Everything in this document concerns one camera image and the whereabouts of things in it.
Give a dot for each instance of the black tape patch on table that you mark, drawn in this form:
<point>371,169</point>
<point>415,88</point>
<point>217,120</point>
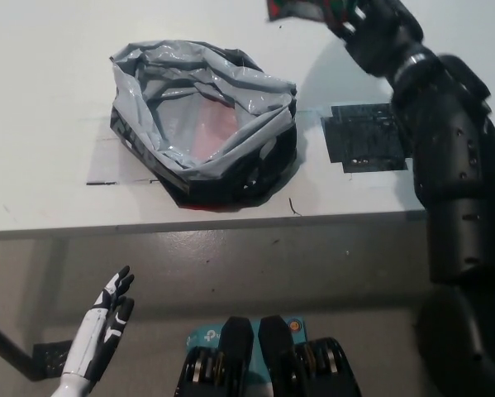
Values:
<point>363,136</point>

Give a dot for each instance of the clear tape sheet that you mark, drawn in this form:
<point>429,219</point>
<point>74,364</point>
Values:
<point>104,165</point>

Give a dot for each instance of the black thread piece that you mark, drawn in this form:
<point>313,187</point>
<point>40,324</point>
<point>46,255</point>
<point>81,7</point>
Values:
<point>295,210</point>

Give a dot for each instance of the red green coffee bean bag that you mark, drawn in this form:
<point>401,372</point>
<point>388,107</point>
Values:
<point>309,7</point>

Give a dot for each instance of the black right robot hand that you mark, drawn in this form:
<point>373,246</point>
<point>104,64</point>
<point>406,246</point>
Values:
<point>379,37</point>

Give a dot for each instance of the robot body black teal blocks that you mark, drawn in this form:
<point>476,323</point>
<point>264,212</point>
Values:
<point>280,364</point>

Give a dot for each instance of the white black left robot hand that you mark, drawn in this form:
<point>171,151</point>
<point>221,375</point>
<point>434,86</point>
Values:
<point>90,331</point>

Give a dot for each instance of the black plastic bag grey lining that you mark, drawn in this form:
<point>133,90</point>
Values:
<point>144,107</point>

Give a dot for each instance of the black metal table leg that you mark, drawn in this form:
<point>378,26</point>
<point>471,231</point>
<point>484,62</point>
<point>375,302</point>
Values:
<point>7,351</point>

